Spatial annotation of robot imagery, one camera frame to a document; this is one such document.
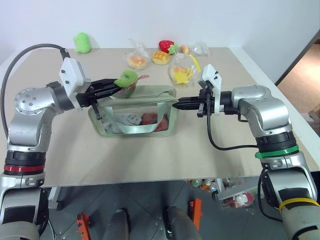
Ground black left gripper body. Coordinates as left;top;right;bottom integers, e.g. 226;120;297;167
76;82;104;122

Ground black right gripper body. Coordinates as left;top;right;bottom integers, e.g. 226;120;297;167
196;85;216;119

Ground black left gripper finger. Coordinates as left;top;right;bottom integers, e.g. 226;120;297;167
91;78;118;89
94;84;121;99

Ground green plush keychain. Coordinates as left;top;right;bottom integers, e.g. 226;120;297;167
114;70;139;90

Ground green pouch with clear window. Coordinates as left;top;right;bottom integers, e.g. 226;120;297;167
87;84;181;138

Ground grey cloth inside pouch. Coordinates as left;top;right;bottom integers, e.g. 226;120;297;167
117;112;142;127

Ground red item inside pouch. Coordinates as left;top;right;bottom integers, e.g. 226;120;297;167
139;112;169;132

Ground green plush toy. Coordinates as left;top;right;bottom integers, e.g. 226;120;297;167
73;32;92;55

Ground red strawberry plush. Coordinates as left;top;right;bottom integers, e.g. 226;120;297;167
158;39;180;56

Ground yellow toy in clear bag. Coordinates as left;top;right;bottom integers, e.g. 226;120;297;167
167;53;202;86

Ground yellow strip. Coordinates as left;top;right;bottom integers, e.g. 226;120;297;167
187;54;201;73

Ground red white checked ribbon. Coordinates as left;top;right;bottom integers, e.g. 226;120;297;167
117;74;150;95

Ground round bread in clear bag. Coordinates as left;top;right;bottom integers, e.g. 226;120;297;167
121;37;151;70

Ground orange toy in clear bag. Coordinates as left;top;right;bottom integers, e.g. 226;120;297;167
180;41;210;57

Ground pineapple bun toy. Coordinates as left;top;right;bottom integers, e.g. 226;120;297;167
151;50;171;66

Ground colourful cans under table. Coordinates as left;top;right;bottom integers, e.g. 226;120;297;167
190;178;219;193

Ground clear bag of toys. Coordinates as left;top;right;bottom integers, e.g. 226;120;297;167
220;191;256;210

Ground cardboard box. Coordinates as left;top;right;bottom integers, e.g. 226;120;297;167
308;103;320;119

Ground orange clamp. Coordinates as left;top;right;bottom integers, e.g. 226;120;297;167
188;198;203;231
76;211;91;240

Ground dark rounded shape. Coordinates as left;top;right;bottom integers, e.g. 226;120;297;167
165;205;201;240
102;209;131;240

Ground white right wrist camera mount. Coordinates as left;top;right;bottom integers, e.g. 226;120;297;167
197;64;226;117

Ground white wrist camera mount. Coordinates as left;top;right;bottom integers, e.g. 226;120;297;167
58;57;92;111
197;64;226;117

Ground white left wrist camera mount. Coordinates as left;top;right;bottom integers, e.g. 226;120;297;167
58;57;92;111

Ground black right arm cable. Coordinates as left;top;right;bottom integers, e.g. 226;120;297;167
205;112;261;152

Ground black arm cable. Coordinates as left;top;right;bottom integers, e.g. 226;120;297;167
205;112;261;152
0;43;71;141

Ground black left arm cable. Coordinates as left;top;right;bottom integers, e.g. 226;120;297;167
0;43;71;141

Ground grey metal shelf bracket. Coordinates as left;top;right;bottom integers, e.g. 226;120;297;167
212;176;261;201

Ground thin black cable loop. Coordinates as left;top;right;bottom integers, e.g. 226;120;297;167
258;168;285;224

